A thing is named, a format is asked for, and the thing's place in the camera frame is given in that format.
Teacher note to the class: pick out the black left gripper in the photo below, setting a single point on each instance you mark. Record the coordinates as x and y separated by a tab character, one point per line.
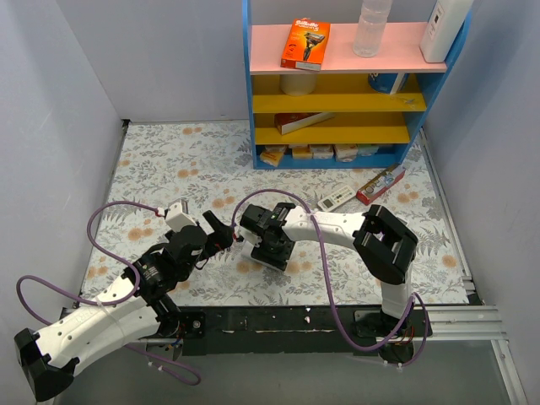
207	238

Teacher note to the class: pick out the white remote with display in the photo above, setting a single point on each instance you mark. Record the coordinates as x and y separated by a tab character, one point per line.
276	261

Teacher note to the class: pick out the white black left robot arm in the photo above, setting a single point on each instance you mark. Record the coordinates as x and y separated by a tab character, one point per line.
135	305

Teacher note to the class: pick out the white air conditioner remote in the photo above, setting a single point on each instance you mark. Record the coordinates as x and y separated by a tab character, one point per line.
336	199

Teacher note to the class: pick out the floral table mat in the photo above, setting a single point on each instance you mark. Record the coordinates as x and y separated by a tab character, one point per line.
210	166

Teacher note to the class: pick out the yellow sponge pack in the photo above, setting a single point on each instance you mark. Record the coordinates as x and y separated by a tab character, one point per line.
272	158

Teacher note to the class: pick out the orange white sponge pack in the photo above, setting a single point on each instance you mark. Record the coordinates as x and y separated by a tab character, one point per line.
301	152

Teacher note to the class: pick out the red white toothpaste box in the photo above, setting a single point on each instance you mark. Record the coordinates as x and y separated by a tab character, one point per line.
380	184

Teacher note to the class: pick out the red white carton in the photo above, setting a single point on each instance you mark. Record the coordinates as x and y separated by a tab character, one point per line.
291	122

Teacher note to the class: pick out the blue shelf unit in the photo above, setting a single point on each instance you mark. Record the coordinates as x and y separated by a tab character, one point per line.
362	115

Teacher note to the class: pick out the white cup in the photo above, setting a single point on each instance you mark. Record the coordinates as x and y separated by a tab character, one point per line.
297	85

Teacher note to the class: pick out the blue white can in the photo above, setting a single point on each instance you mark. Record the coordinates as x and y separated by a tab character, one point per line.
387	83

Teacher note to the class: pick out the orange razor box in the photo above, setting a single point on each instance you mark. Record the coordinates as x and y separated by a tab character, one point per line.
306	45

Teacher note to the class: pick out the clear plastic bottle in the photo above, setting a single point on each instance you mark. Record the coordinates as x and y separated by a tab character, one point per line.
372	23

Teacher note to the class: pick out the white rectangular device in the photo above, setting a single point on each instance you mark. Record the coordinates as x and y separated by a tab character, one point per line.
444	23

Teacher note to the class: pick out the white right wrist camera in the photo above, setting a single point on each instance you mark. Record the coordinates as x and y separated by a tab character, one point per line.
247	236

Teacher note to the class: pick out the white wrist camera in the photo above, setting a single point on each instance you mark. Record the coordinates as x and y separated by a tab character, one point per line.
177	216
247	236

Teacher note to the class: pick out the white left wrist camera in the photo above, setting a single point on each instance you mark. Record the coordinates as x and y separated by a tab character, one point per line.
177	216

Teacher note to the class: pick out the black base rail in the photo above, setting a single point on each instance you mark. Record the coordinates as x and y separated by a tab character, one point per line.
303	329

